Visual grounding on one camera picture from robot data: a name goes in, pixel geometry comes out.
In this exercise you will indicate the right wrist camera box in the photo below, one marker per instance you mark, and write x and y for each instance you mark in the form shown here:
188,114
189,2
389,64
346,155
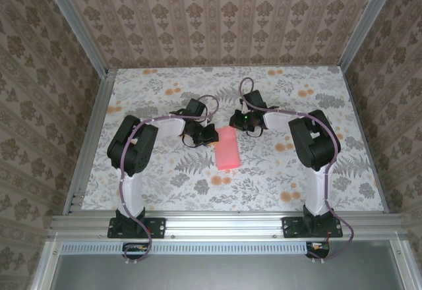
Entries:
255,100

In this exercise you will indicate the aluminium frame post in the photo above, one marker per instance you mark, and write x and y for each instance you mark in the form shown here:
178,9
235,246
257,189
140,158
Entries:
360,23
80,26

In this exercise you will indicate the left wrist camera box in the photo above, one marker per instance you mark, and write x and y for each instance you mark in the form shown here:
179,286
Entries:
195,108

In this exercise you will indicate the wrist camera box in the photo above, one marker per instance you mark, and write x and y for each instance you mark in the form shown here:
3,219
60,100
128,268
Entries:
255,100
195,108

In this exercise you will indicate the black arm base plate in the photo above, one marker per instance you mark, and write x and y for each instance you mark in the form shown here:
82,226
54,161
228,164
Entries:
290,227
158,225

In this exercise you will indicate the grey metal panel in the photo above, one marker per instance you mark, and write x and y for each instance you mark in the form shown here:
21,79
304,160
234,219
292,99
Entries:
230,273

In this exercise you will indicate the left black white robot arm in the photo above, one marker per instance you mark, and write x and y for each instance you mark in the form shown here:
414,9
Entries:
132,194

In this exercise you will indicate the aluminium side rail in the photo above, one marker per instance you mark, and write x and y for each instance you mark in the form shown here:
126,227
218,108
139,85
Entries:
90,132

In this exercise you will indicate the black connector box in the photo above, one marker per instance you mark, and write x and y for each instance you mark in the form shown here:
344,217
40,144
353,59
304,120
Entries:
318,253
133,254

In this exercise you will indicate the pink paper sheet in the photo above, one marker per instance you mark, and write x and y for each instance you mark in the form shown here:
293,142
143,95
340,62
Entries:
227,151

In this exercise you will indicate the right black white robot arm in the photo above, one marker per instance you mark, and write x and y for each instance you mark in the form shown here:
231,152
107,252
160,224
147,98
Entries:
316,191

